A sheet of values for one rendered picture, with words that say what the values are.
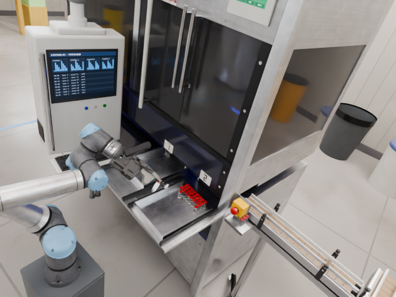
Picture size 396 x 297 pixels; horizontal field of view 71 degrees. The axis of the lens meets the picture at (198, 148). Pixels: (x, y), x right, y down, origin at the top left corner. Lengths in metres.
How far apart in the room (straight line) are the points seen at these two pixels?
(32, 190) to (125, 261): 1.48
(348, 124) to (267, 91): 3.22
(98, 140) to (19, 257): 1.55
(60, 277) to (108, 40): 1.25
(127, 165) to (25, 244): 1.59
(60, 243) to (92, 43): 1.08
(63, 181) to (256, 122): 0.79
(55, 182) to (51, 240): 0.30
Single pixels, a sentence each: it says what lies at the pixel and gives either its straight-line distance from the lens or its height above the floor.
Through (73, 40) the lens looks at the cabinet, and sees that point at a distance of 1.74.
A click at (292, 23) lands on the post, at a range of 1.14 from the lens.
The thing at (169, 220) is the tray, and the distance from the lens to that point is 1.50.
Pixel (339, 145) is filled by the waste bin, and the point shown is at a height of 0.23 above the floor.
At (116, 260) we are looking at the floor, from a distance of 2.41.
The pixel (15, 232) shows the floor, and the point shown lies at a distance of 2.68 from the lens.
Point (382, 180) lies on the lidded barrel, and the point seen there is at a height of 0.17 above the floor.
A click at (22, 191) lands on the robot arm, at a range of 1.03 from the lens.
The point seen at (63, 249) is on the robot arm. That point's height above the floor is 1.00.
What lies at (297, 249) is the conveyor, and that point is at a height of 0.93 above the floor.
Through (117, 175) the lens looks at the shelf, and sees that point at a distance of 1.72.
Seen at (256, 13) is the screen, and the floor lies 1.88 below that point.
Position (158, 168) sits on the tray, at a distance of 1.80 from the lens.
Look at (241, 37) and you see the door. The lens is 1.27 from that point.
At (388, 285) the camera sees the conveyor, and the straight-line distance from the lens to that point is 1.73.
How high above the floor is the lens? 2.01
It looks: 33 degrees down
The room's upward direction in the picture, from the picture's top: 14 degrees clockwise
